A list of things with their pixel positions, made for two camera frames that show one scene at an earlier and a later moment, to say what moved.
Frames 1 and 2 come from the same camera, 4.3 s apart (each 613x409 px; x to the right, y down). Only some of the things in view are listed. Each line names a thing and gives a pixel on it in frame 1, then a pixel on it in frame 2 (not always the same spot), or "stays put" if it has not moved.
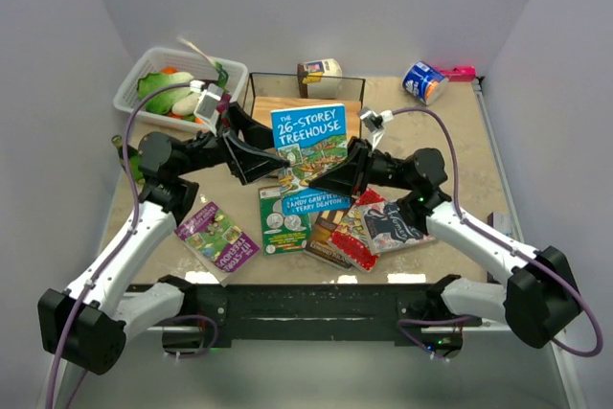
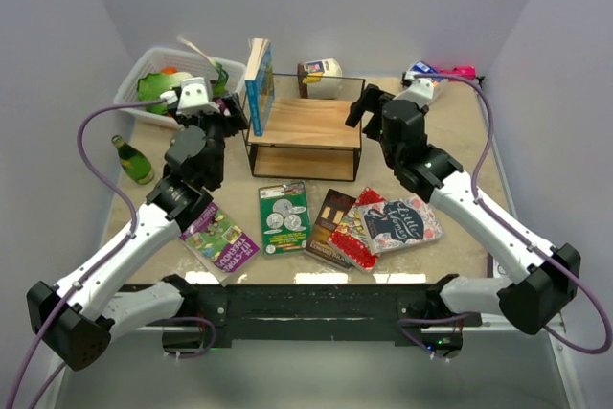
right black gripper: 353,173 -> 370,98
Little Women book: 388,229 stays put
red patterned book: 351,240 stays put
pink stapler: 458,74 stays put
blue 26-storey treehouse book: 309,138 -> 260,83
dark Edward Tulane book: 326,223 stays put
